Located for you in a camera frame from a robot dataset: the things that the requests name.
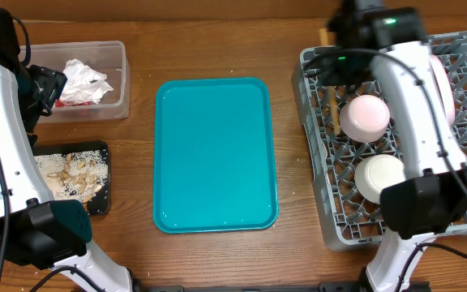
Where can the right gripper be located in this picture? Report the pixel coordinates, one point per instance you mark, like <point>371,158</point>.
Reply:
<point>327,75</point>

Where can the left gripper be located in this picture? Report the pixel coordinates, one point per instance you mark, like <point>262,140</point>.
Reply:
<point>50,81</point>

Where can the red ketchup packet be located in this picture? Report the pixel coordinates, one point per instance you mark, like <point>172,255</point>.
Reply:
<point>59,103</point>

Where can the wooden chopstick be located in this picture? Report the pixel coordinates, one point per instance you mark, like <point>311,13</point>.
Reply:
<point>324,41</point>

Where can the white napkin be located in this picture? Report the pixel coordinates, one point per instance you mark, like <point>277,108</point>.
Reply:
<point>84,83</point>

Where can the white bowl with peanuts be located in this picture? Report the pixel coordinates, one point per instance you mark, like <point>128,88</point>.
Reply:
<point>365,119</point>

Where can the white round plate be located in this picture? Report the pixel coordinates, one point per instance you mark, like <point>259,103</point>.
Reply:
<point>445,90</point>

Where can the pile of white rice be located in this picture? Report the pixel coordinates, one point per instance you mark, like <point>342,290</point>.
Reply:
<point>47,166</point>

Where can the pile of peanuts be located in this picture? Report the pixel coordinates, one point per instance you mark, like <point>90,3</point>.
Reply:
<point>75,178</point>

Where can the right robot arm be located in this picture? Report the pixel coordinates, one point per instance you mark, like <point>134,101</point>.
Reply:
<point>390,46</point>

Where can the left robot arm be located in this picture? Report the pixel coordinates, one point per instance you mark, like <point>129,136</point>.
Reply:
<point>35,228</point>

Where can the grey dishwasher rack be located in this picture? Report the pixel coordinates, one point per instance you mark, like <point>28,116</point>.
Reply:
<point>347,219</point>

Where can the clear plastic bin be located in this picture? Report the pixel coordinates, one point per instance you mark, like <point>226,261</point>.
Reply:
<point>107,57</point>

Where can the black plastic tray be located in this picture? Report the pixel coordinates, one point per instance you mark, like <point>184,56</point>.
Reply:
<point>77,171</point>

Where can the teal serving tray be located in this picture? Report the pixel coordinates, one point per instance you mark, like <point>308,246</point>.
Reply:
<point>214,161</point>

